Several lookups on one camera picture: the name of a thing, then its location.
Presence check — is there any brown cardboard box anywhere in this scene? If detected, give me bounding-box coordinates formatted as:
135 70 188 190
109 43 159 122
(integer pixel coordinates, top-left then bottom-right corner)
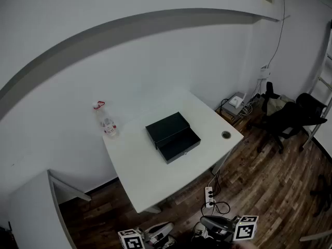
215 107 250 132

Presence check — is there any white router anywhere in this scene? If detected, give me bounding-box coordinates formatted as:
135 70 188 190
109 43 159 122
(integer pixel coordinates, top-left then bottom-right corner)
229 92 247 108

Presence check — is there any clear plastic bottle red strap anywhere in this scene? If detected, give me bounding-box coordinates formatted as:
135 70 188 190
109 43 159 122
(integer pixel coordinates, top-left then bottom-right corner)
92 100 120 141

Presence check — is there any person's right forearm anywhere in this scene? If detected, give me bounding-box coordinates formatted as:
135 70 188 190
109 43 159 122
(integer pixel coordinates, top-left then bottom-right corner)
232 241 255 249

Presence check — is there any grey metal box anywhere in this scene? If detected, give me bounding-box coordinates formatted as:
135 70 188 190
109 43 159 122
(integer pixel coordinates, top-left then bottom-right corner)
222 92 247 116

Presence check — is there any white power strip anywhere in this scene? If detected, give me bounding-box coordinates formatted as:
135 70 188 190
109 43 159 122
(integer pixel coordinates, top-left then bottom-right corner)
204 186 217 209

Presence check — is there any white panel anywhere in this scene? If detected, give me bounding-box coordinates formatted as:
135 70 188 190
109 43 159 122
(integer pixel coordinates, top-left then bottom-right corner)
299 229 332 242

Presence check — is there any tangle of white cables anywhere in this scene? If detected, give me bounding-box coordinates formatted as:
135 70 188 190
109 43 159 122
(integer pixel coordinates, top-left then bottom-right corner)
238 101 260 119

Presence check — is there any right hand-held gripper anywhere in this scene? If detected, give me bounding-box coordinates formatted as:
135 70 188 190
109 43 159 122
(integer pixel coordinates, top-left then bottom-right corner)
200 215 259 241

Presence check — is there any black drawer box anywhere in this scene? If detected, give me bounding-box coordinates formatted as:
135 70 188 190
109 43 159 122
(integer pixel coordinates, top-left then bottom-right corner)
145 112 191 150

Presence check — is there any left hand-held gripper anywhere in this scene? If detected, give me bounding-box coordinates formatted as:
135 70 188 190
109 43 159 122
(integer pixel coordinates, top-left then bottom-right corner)
118 222 175 249

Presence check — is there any person's left white shoe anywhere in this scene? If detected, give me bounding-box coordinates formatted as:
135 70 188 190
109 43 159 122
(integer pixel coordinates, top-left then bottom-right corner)
155 233 177 246

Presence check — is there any white cabinet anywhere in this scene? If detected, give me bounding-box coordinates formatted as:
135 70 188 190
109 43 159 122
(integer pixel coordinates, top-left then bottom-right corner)
9 169 92 249

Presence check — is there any white desk leg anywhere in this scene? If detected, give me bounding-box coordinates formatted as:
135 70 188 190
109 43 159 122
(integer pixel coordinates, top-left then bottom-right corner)
211 162 223 176
143 205 163 215

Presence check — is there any person's white shoe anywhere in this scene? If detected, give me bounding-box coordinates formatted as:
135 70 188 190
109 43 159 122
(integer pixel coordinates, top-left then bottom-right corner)
191 223 209 242
155 233 177 246

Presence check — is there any black floor cable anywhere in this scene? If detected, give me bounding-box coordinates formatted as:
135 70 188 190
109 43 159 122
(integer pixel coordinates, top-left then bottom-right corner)
201 170 231 217

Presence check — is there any person's black clothing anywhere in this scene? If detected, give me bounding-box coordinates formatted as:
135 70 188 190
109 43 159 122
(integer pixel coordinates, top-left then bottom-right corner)
176 237 234 249

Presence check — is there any beige cloth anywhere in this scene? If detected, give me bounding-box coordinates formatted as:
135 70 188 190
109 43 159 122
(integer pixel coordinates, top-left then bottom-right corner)
267 94 295 117

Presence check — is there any thin grey wall cable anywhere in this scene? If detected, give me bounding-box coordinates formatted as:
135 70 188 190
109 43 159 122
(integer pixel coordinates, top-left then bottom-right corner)
267 0 286 70

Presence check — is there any person's right white shoe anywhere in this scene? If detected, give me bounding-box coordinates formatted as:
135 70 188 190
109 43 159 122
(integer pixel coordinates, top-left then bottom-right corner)
191 223 209 242

